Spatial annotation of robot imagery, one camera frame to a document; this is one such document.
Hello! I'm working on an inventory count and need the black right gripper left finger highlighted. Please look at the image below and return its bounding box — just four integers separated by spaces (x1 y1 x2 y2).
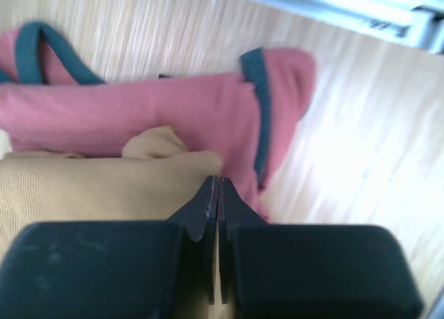
1 176 218 318

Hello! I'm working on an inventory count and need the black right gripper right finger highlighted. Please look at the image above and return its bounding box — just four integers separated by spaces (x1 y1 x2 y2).
218 178 424 318

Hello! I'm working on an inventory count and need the tan brown garment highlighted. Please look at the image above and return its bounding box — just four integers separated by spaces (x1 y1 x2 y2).
0 125 237 319

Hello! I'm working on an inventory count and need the red graphic tank top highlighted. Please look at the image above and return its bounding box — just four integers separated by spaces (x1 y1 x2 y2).
1 21 316 218

